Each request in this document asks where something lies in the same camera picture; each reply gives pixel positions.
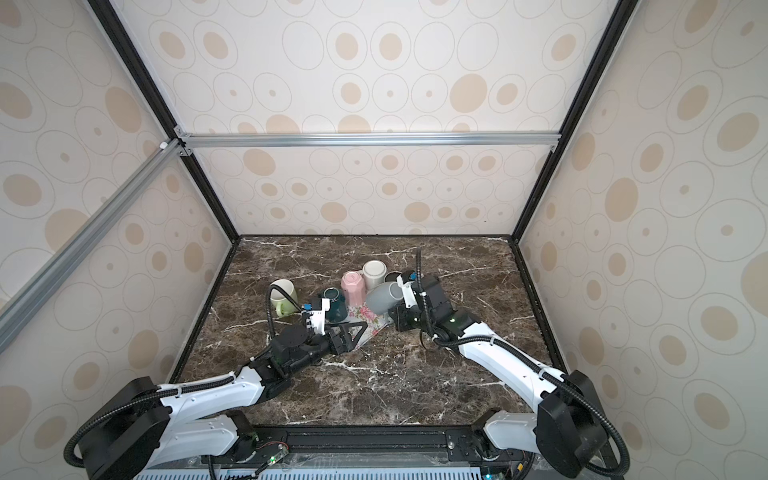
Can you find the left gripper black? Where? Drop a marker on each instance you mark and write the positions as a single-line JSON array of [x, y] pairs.
[[344, 345]]

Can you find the grey mug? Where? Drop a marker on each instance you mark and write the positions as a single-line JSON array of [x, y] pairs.
[[384, 297]]

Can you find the light green mug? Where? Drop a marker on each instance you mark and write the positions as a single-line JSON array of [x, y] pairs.
[[283, 298]]

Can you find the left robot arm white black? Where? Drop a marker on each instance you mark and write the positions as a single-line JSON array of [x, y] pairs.
[[145, 424]]

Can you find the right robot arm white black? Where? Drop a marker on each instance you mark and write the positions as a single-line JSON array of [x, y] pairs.
[[567, 427]]

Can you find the dark teal mug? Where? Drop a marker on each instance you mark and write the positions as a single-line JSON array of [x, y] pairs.
[[338, 311]]

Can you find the pink faceted mug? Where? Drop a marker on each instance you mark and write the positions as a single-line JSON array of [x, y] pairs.
[[354, 288]]

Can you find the black mug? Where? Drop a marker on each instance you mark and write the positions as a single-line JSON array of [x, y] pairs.
[[393, 276]]

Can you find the white mug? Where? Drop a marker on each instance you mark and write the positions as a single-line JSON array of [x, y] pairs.
[[374, 273]]

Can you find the floral rectangular tray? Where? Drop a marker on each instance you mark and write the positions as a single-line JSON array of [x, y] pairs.
[[375, 323]]

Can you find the horizontal aluminium bar back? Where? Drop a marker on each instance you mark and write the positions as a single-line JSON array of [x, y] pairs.
[[378, 139]]

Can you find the diagonal aluminium bar left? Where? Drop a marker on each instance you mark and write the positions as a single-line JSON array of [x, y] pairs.
[[38, 290]]

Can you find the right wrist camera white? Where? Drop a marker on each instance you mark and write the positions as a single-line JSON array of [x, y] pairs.
[[405, 282]]

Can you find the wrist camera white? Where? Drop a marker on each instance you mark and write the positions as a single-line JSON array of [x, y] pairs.
[[405, 282], [314, 314]]

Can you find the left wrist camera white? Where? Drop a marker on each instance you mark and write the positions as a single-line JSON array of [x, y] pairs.
[[314, 314]]

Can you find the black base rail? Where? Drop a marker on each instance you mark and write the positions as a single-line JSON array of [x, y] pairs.
[[346, 452]]

